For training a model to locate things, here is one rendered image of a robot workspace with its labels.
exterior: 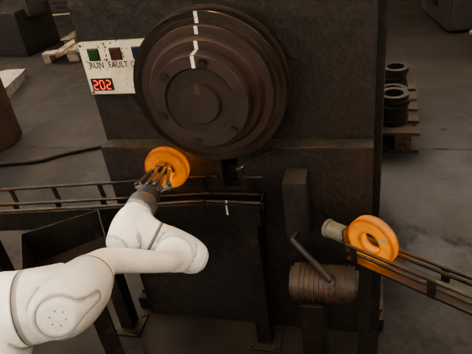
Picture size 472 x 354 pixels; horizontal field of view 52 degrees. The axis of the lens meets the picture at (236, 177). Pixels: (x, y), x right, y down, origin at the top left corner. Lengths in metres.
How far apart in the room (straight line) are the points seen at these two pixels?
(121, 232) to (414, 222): 1.74
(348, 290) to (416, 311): 0.69
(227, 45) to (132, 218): 0.55
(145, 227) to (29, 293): 0.58
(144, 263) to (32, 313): 0.40
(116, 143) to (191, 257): 0.63
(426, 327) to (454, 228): 0.68
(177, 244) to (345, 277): 0.57
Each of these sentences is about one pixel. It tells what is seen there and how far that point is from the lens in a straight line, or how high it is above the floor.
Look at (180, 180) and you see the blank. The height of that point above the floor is 0.79.
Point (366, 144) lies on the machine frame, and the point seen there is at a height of 0.87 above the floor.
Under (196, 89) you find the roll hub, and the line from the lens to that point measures 1.36.
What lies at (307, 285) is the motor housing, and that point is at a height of 0.51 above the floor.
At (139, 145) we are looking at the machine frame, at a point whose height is 0.87.
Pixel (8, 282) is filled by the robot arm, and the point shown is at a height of 1.12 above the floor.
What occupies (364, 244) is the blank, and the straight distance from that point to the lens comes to 1.50.
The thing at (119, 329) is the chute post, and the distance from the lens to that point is 2.32.
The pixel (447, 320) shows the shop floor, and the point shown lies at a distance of 2.25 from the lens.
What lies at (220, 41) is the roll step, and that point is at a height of 1.27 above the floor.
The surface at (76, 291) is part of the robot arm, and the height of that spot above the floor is 1.11.
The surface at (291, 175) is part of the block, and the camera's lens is 1.59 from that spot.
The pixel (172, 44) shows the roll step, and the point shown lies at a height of 1.27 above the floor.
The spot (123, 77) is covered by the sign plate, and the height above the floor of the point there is 1.12.
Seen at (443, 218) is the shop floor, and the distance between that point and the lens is 2.77.
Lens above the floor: 1.65
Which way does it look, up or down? 32 degrees down
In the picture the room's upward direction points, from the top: 8 degrees counter-clockwise
